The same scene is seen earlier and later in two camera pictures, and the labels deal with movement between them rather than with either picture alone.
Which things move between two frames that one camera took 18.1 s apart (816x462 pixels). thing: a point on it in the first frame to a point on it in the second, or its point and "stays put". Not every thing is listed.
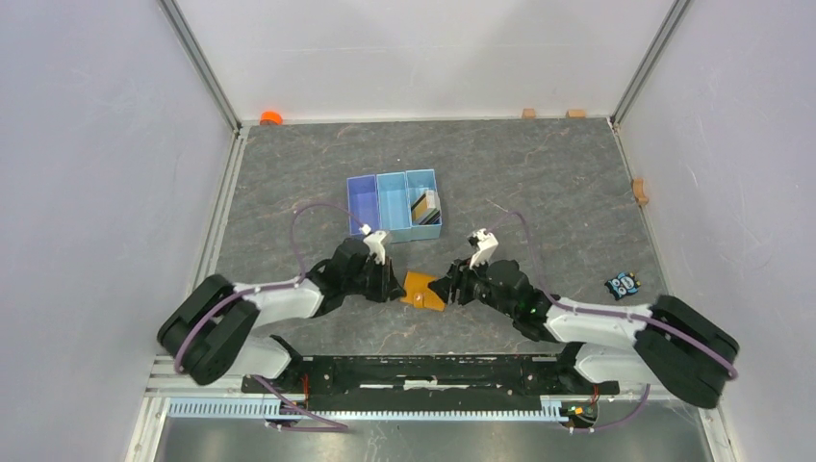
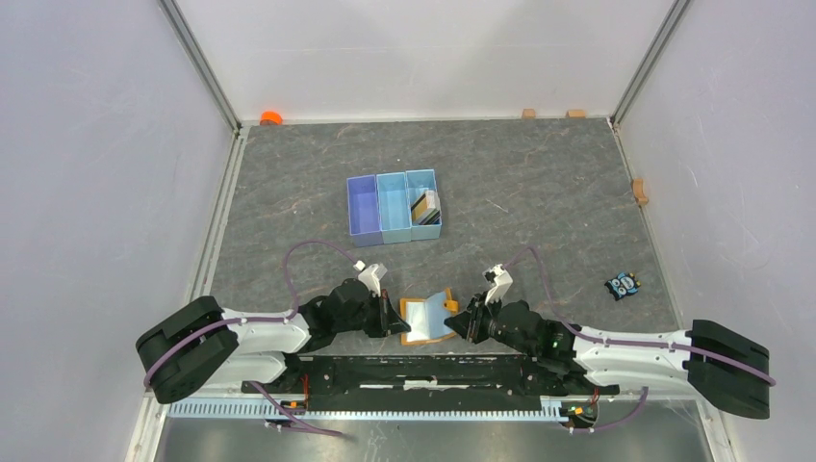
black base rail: (430, 378) stays put
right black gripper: (460, 277) to (479, 312)
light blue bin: (419, 181) stays put
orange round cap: (271, 116) stays put
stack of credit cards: (426, 210) stays put
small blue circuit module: (624, 284) stays put
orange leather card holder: (418, 293) to (426, 318)
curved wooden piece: (639, 192) stays put
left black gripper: (388, 283) to (389, 321)
